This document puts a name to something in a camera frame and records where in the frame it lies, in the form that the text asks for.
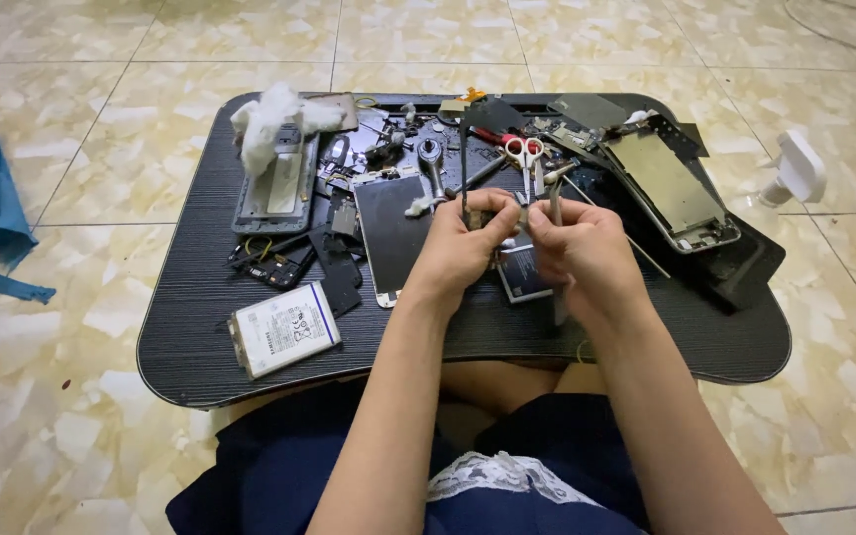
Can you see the person's right hand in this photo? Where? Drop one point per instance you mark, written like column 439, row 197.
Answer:
column 591, row 256

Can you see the person's left hand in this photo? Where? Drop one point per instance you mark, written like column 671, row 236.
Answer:
column 454, row 245

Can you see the silver metal tweezers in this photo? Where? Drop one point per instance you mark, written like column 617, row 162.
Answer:
column 556, row 199

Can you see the small white cotton piece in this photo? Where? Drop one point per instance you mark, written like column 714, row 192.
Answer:
column 420, row 206

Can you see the thin metal rod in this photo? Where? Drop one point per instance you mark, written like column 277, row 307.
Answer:
column 643, row 256

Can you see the white-framed phone screen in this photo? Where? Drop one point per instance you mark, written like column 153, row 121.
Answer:
column 391, row 230

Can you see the small dark blue battery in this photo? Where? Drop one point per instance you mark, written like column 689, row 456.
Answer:
column 521, row 275

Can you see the grey metal bar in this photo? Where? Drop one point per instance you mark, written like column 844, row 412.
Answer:
column 480, row 175

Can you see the thin black strip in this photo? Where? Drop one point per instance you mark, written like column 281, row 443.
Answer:
column 464, row 167

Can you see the silver metal wrench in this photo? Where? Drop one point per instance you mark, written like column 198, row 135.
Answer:
column 432, row 160

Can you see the silver phone chassis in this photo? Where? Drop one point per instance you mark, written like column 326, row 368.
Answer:
column 662, row 186

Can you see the black plastic cover piece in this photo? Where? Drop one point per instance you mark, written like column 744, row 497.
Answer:
column 339, row 271

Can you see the heap of small phone parts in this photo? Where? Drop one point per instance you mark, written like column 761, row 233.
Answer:
column 391, row 141

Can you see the black flexible sheet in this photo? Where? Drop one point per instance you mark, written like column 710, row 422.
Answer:
column 493, row 115

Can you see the grey foil sheet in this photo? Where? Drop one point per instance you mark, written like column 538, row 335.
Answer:
column 588, row 110

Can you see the black phone back cover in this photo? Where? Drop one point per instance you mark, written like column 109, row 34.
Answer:
column 740, row 260

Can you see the person's legs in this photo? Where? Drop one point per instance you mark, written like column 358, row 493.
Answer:
column 502, row 386

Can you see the white phone battery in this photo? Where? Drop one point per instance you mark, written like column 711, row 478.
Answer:
column 283, row 329

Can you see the white cotton wad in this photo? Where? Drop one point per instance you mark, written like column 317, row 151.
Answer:
column 272, row 123

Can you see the black wood-grain lap table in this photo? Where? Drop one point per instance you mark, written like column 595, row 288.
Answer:
column 197, row 312

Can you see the navy skirt with lace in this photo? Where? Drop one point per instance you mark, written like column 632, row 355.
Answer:
column 279, row 475

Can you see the black phone mid-frame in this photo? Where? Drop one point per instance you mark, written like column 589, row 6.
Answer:
column 276, row 264

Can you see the grey phone frame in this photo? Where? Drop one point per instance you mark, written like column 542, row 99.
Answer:
column 279, row 186

